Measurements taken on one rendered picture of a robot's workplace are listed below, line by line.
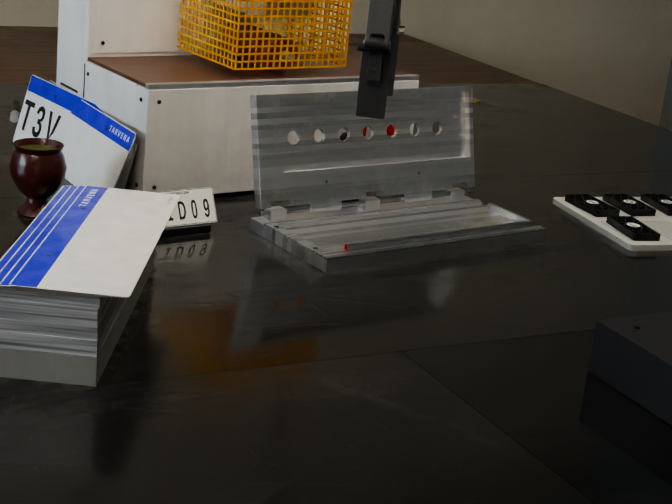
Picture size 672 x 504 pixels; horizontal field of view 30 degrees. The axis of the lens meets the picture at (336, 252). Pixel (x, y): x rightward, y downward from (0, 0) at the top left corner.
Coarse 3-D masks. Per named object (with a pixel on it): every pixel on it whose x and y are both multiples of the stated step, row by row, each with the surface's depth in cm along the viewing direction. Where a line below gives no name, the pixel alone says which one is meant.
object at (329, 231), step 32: (448, 192) 215; (256, 224) 194; (288, 224) 194; (320, 224) 195; (352, 224) 197; (384, 224) 199; (416, 224) 200; (448, 224) 202; (480, 224) 204; (320, 256) 181; (352, 256) 182; (384, 256) 186; (416, 256) 190
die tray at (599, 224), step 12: (564, 204) 225; (648, 204) 231; (576, 216) 221; (588, 216) 219; (636, 216) 222; (648, 216) 223; (660, 216) 224; (600, 228) 213; (612, 228) 213; (660, 228) 216; (612, 240) 210; (624, 240) 207; (660, 240) 209
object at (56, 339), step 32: (64, 192) 169; (32, 224) 155; (0, 288) 134; (0, 320) 135; (32, 320) 135; (64, 320) 135; (96, 320) 135; (0, 352) 136; (32, 352) 136; (64, 352) 136; (96, 352) 136; (96, 384) 137
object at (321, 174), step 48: (288, 96) 194; (336, 96) 199; (432, 96) 212; (288, 144) 196; (336, 144) 201; (384, 144) 207; (432, 144) 213; (288, 192) 195; (336, 192) 200; (384, 192) 206
